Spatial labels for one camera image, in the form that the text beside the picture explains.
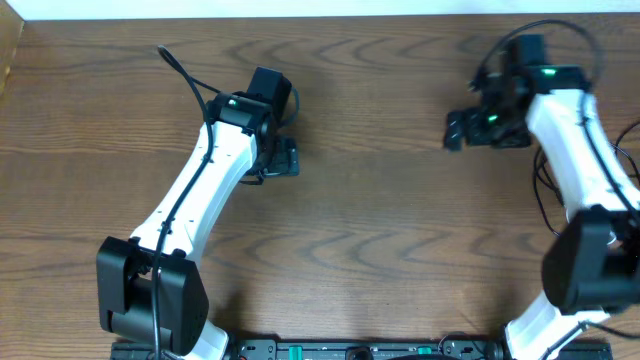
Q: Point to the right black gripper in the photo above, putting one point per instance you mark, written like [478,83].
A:
[474,135]

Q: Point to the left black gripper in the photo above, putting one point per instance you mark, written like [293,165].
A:
[286,160]

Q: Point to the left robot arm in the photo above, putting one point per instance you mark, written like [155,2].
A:
[149,286]

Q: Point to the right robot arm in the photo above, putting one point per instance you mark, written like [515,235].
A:
[591,271]

